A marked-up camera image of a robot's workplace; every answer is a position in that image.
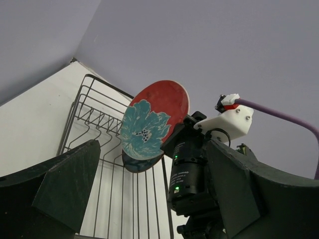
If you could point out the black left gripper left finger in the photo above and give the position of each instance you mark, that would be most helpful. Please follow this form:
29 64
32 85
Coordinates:
49 199

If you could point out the black wire dish rack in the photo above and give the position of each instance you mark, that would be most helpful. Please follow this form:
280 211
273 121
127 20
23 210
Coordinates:
122 204

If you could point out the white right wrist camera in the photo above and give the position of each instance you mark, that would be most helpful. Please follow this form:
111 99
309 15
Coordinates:
233 121

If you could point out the red plate with teal flower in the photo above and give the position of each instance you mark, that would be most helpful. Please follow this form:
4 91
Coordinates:
151 117

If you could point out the dark teal blossom plate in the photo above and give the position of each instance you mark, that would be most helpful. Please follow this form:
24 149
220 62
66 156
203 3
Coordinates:
138 166

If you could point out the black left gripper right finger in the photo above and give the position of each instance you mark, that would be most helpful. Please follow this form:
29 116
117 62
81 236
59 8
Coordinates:
260 202

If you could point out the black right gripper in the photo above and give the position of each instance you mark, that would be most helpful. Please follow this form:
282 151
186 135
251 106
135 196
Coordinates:
191 191

